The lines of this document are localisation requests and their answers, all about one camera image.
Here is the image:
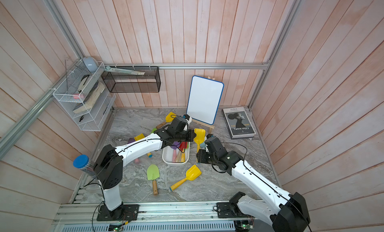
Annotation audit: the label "light blue trowel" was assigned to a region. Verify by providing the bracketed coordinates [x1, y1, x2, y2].
[200, 143, 207, 150]

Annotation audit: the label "red shovel wooden handle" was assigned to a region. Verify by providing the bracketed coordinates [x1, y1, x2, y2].
[175, 142, 188, 163]

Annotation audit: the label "all yellow plastic scoop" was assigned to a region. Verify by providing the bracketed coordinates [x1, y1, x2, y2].
[170, 165, 202, 191]

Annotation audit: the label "white plastic storage box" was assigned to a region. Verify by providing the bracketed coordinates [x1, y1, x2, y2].
[162, 142, 190, 166]

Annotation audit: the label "green trowel wooden handle front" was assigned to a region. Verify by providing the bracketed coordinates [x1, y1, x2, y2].
[147, 164, 160, 196]

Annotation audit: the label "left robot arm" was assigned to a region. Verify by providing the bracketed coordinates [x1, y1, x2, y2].
[93, 114, 196, 212]

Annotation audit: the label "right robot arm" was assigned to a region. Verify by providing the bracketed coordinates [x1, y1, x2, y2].
[196, 136, 311, 232]

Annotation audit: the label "wooden easel stand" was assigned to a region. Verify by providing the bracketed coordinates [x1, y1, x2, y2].
[192, 119, 215, 134]

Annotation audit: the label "grey Twins story book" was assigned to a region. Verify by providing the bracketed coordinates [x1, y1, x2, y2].
[222, 107, 256, 139]

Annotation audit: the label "pale green ruler tool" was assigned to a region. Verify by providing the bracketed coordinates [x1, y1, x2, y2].
[105, 66, 145, 76]

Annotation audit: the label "blue lidded jar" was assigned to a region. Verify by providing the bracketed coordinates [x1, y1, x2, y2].
[73, 155, 96, 177]

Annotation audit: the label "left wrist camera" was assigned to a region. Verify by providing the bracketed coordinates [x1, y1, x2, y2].
[182, 114, 192, 131]

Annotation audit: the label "yellow shovel wooden handle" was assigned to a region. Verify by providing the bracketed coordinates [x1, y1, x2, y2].
[156, 112, 177, 129]

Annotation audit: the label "whiteboard with blue frame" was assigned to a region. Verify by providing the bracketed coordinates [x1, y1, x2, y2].
[187, 75, 224, 125]

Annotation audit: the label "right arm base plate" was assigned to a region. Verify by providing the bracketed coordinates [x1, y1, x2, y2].
[214, 202, 251, 219]

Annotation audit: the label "black wire basket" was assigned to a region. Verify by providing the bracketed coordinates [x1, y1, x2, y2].
[102, 66, 161, 93]

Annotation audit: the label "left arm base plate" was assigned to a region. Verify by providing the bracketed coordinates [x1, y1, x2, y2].
[97, 204, 140, 222]

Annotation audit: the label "books on wire shelf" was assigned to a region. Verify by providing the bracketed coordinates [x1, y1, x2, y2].
[73, 75, 106, 114]

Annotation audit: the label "white wire shelf rack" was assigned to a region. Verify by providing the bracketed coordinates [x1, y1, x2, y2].
[53, 59, 116, 132]

